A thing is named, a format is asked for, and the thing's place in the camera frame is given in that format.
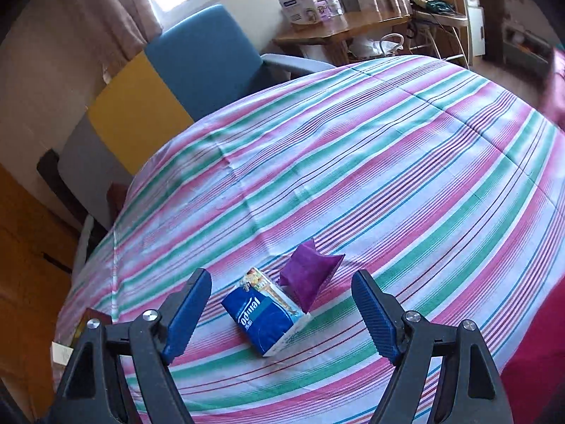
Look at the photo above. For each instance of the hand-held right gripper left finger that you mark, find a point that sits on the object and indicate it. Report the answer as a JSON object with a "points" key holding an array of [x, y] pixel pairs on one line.
{"points": [[185, 318]]}

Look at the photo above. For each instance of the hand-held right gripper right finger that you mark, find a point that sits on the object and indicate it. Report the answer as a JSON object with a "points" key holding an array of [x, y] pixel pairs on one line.
{"points": [[375, 318]]}

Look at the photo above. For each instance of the blue tissue pack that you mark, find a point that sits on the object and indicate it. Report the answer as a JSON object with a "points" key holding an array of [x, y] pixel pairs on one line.
{"points": [[260, 318]]}

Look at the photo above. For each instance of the purple packet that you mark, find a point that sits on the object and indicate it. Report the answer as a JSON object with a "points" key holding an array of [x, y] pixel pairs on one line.
{"points": [[309, 274]]}

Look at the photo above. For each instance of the white foam piece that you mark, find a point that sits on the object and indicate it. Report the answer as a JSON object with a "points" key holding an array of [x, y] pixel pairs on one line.
{"points": [[84, 243]]}

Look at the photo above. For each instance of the dark red cloth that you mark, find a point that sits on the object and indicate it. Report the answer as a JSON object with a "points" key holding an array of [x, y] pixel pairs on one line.
{"points": [[117, 201]]}

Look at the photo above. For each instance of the pink green striped tablecloth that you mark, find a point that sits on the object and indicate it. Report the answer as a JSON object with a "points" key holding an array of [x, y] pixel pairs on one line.
{"points": [[375, 163]]}

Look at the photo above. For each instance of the person's red clothing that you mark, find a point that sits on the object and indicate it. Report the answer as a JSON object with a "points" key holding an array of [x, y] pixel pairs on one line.
{"points": [[538, 353]]}

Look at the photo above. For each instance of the wooden wardrobe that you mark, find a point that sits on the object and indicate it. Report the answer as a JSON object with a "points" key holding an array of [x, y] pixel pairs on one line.
{"points": [[26, 251]]}

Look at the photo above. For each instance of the grey yellow blue sofa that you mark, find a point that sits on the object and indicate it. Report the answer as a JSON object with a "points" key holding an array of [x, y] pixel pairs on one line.
{"points": [[198, 62]]}

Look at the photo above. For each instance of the white plastic bag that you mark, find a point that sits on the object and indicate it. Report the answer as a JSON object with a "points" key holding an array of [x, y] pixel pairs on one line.
{"points": [[375, 46]]}

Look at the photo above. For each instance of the white metal rack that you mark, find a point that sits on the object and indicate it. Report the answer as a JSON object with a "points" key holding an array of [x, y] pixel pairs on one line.
{"points": [[441, 35]]}

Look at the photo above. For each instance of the wooden desk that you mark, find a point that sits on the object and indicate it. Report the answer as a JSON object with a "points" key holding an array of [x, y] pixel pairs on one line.
{"points": [[335, 28]]}

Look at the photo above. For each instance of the white appliance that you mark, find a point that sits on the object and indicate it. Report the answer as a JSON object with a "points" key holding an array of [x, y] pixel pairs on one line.
{"points": [[476, 22]]}

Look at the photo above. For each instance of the small pink jars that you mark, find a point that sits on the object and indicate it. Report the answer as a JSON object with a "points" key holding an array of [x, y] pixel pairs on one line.
{"points": [[329, 8]]}

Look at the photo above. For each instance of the white box with blue label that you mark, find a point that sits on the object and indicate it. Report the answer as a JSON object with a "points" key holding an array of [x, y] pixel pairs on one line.
{"points": [[295, 4]]}

